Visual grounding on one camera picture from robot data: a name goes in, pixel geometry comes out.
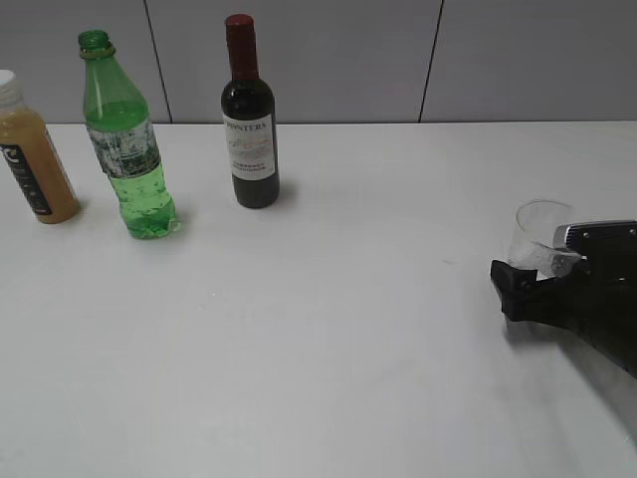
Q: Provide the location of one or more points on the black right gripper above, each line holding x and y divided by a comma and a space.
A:
597, 301

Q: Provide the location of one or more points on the transparent glass cup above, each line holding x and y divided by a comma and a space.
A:
532, 242

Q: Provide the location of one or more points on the green sprite bottle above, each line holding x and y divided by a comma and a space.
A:
117, 119

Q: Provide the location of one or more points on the dark red wine bottle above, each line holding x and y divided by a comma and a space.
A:
248, 107

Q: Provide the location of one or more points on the orange juice bottle white cap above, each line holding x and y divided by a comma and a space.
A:
29, 152

